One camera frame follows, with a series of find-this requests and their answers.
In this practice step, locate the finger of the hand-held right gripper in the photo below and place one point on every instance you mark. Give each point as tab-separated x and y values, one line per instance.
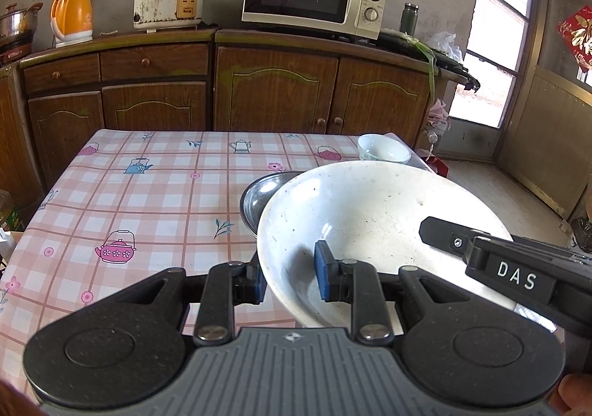
444	233

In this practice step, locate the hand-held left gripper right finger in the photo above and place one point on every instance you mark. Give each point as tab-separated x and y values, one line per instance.
323	270

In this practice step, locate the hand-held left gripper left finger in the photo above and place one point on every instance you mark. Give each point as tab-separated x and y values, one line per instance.
259	284

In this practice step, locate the large white bowl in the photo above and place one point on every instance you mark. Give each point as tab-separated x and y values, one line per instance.
370	203

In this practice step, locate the blue patterned white bowl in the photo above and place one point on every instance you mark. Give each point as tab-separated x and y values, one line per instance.
384	150

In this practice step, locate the person's right hand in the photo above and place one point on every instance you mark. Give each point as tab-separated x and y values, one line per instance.
578	397

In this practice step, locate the red bag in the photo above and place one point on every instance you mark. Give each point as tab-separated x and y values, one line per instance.
439	166

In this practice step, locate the large steel plate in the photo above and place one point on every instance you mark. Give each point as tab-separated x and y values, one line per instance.
259	203

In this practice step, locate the small white round pendant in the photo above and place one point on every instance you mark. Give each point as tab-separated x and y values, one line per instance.
432	137

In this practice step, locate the grey panel door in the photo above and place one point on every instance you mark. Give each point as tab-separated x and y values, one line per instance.
541	143

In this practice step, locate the pink checked tablecloth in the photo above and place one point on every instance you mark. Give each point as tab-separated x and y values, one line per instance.
138	212

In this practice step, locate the green onion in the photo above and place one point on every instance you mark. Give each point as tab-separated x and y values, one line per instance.
432	69

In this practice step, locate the black flat cooktop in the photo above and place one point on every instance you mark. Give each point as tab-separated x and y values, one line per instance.
444	62

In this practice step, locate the glazed door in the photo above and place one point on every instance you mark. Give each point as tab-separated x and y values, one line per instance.
490	64

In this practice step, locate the wooden double-door cabinet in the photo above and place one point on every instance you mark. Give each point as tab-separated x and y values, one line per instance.
277	87

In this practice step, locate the white plastic bag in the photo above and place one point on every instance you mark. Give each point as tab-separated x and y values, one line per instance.
444	43

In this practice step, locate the green thermos bottle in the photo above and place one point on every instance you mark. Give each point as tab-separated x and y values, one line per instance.
409	20

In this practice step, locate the red paper decoration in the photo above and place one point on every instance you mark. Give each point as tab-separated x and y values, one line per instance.
578	34

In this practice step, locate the wooden drawer cabinet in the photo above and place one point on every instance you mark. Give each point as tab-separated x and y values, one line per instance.
152	62

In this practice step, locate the wooden single-door cabinet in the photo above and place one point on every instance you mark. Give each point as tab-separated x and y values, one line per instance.
14	129

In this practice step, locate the orange electric kettle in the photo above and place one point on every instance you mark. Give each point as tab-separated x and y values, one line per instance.
71	16

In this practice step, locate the red black induction cooker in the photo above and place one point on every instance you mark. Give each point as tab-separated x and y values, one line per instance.
14	53

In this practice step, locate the steel pot with lid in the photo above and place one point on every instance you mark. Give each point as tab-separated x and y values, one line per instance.
16	22

